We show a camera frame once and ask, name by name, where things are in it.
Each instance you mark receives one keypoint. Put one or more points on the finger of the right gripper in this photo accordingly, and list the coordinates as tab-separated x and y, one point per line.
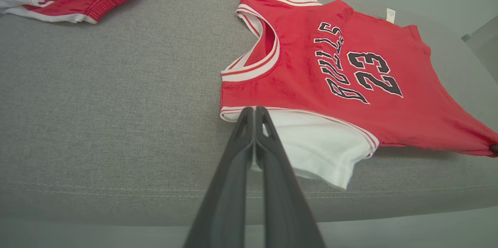
494	150

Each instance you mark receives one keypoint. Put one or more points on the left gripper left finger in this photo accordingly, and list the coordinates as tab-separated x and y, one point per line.
229	186

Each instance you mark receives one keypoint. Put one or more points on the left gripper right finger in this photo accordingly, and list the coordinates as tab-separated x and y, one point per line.
284	201

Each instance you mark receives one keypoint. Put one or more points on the red Bulls 23 jersey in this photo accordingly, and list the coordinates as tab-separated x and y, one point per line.
311	84

